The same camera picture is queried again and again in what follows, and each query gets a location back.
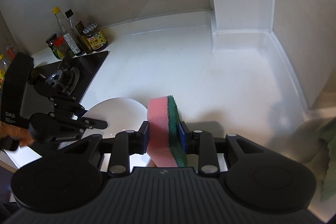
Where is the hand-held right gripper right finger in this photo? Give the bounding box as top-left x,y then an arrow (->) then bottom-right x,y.
178,121 -> 264,177

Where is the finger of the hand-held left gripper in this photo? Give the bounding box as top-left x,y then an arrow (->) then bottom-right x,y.
55,118 -> 109,137
45,76 -> 86,119

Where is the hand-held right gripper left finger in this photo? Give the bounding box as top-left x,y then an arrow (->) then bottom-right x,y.
64,121 -> 150,178

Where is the pink and green sponge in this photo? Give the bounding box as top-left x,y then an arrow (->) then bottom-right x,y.
147,94 -> 188,168

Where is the white patterned bowl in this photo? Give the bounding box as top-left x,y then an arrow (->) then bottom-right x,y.
59,97 -> 152,160

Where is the person's left hand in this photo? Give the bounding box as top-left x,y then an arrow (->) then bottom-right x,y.
0,121 -> 35,147

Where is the metal stove burner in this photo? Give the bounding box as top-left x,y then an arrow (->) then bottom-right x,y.
45,68 -> 80,96

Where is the small yellow bottle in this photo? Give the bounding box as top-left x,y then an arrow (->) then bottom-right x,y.
0,54 -> 8,83

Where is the small red bottle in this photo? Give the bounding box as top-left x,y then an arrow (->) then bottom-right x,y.
6,40 -> 17,60

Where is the black glass gas stove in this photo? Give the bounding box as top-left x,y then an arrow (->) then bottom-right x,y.
20,50 -> 110,119

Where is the red lid jar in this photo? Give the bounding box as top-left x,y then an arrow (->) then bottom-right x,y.
54,35 -> 72,59

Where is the green jar dark lid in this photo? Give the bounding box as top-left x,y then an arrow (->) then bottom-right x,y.
45,33 -> 63,60

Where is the clear bottle yellow cap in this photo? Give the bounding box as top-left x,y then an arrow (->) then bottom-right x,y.
52,6 -> 82,54

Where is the yellow label jar checkered lid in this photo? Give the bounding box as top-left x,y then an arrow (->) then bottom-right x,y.
83,24 -> 108,52

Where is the dark bottle black cap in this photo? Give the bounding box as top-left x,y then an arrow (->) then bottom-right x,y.
64,9 -> 93,54

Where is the green cloth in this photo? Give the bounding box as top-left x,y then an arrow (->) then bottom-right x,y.
319,122 -> 336,201

